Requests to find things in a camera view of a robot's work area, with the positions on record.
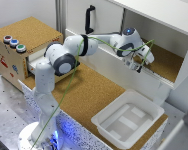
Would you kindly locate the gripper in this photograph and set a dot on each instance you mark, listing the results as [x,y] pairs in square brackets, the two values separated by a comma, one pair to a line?
[145,55]

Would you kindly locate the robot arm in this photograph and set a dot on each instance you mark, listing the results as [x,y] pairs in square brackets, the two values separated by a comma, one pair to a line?
[44,80]

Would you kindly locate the white cabinet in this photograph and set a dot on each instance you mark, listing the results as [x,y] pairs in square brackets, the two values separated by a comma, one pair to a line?
[167,13]

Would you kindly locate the white sliding door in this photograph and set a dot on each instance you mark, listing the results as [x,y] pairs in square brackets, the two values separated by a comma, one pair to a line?
[105,16]

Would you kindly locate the white plastic box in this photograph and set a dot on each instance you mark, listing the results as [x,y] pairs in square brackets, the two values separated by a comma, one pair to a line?
[127,120]

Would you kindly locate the wooden drawer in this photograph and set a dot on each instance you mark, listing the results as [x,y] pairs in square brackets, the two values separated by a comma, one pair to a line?
[34,66]

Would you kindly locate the wooden drawer box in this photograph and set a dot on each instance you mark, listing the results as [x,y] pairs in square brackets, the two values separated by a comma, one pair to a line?
[27,31]

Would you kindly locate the green button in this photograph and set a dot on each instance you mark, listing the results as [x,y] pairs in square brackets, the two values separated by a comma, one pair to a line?
[20,48]

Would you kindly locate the blue button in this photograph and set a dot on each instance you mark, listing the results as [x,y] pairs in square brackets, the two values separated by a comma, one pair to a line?
[14,42]

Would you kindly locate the red button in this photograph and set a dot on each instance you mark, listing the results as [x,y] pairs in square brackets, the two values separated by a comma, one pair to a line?
[7,38]

